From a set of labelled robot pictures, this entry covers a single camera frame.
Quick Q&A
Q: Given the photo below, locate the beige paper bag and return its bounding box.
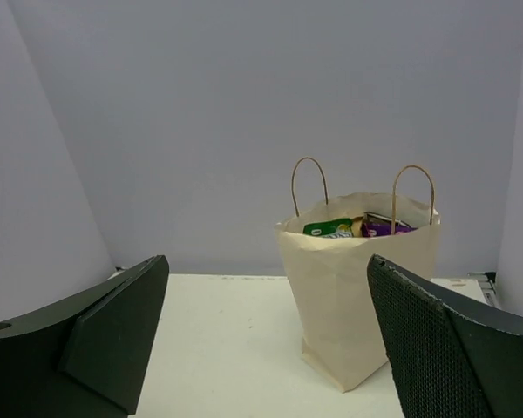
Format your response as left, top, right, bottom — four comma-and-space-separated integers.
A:
275, 157, 441, 394

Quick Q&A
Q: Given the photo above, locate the green yellow snack packet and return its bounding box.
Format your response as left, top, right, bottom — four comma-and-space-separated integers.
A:
302, 218, 354, 239

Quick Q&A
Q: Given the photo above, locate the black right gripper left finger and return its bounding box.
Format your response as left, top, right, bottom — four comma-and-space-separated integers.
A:
0, 255, 169, 417

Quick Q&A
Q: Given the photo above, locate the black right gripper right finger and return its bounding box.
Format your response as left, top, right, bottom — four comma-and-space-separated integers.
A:
367, 254, 523, 417

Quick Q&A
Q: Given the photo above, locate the dark brown snack packet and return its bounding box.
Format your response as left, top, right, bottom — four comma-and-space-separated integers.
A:
364, 212, 411, 227

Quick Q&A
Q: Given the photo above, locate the purple Fox's candy packet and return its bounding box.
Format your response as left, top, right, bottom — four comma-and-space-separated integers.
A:
361, 222, 415, 238

